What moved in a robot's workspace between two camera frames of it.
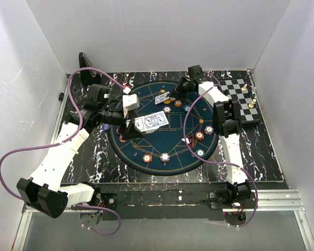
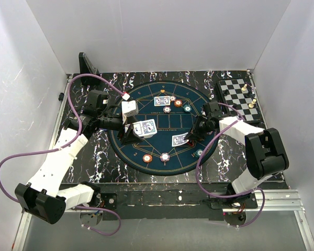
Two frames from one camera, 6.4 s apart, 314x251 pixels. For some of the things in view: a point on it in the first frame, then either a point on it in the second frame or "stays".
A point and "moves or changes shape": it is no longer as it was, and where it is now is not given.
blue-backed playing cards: x=155 y=120 moves or changes shape
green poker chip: x=187 y=108 stays
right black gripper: x=178 y=92 -> x=195 y=134
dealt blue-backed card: x=161 y=98 moves or changes shape
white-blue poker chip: x=167 y=109 stays
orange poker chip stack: x=147 y=158 stays
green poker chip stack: x=200 y=152 stays
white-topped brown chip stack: x=165 y=157 stays
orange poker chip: x=178 y=103 stays
